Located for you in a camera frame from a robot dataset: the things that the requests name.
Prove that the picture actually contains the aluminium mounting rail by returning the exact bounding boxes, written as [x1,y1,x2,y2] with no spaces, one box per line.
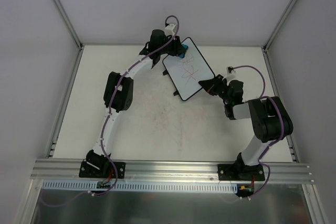
[30,158,315,184]

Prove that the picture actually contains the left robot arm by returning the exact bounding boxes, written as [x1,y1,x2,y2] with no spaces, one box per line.
[86,24,188,177]

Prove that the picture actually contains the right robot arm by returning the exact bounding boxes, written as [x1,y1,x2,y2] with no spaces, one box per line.
[198,75,293,180]

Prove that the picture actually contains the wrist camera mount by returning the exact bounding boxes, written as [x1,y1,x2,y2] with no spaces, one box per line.
[225,66,236,82]
[164,23,176,36]

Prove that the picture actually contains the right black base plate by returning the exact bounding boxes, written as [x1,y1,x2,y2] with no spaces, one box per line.
[217,164,265,182]

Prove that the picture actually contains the small black-framed whiteboard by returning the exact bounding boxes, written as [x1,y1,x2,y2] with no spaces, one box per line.
[162,37,215,101]

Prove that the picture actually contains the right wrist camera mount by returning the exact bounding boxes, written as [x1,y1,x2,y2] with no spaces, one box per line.
[225,66,236,82]

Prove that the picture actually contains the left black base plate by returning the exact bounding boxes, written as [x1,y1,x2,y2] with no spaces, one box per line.
[79,161,126,179]

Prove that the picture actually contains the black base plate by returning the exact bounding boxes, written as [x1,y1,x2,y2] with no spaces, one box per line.
[79,161,126,179]
[217,164,265,182]

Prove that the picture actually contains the blue foam whiteboard eraser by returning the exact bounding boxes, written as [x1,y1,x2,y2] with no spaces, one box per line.
[178,44,188,58]

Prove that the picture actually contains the white slotted cable duct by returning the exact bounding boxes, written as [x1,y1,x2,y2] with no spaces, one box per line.
[41,180,238,194]

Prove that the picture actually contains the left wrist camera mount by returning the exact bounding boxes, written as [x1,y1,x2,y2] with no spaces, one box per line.
[164,23,176,36]

